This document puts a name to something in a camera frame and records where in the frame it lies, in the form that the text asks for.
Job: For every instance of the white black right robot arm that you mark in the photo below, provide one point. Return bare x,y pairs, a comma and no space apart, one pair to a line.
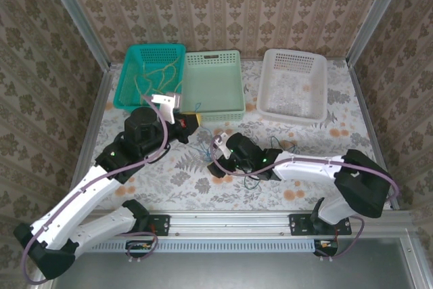
304,167

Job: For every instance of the long aluminium mounting rail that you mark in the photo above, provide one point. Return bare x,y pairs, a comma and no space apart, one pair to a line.
230,223

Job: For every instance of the floral print tablecloth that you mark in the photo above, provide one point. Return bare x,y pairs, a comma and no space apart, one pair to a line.
203,194

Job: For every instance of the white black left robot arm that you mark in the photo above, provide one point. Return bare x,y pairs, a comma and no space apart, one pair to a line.
84,187

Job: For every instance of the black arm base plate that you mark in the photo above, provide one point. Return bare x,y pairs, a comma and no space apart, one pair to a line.
301,224
159,224

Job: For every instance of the mint green plastic basket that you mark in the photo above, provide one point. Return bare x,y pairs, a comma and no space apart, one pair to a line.
213,82

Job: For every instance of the aluminium side rail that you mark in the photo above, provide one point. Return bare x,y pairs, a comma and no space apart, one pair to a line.
372,126
91,133

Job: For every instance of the aluminium frame post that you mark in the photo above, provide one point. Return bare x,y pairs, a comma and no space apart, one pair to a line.
74,15
375,15

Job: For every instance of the grey metal sheet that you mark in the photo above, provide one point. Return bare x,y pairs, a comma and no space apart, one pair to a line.
230,272

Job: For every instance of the white plastic basket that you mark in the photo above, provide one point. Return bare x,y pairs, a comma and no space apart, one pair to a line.
291,82

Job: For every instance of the teal plastic basket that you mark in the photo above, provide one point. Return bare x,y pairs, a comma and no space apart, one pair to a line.
152,53

